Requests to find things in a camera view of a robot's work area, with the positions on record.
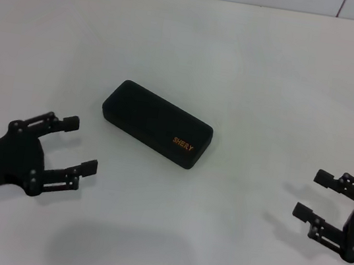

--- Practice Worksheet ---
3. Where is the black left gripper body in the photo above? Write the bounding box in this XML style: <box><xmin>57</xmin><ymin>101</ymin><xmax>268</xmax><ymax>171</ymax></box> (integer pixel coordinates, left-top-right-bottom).
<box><xmin>0</xmin><ymin>117</ymin><xmax>53</xmax><ymax>210</ymax></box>

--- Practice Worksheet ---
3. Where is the black glasses case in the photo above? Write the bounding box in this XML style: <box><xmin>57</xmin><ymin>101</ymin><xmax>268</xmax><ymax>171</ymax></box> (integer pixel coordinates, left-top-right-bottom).
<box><xmin>94</xmin><ymin>76</ymin><xmax>220</xmax><ymax>174</ymax></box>

